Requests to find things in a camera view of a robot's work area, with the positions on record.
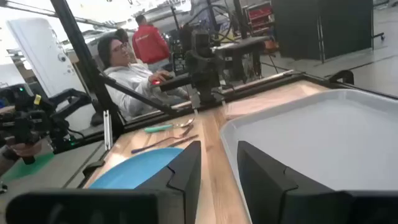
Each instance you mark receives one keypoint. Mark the black partition wall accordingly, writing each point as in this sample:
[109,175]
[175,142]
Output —
[311,28]

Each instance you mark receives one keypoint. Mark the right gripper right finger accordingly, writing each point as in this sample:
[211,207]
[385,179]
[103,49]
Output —
[267,189]

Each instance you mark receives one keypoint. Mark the white panel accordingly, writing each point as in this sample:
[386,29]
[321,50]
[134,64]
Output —
[40,53]

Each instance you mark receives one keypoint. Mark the person's hand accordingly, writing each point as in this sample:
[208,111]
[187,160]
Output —
[26,150]

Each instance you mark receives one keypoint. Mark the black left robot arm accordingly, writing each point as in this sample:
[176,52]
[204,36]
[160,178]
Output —
[205,68]

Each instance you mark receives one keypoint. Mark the red shelf rack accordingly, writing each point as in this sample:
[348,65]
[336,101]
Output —
[258,15]

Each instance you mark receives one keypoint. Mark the person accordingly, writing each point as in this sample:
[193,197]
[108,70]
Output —
[149,46]
[130,81]

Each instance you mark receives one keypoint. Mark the black workbench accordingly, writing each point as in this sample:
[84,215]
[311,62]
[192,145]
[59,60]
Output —
[242,43]

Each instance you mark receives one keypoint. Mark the blue plastic plate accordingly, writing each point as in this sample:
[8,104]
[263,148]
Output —
[133,171]

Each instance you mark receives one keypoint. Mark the green mat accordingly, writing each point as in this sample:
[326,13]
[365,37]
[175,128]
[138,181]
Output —
[28,169]

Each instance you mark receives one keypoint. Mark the black clamp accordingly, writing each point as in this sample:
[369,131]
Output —
[342,74]

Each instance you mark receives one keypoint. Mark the black aluminium table frame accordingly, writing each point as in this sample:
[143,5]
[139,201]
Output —
[83,53]

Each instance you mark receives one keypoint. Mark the silver aluminium bracket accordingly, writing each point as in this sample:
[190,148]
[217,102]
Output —
[108,130]

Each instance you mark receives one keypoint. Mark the grey plastic tray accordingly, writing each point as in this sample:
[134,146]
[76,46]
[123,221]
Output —
[311,140]

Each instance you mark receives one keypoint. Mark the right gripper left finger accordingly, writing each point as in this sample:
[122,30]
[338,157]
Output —
[183,186]

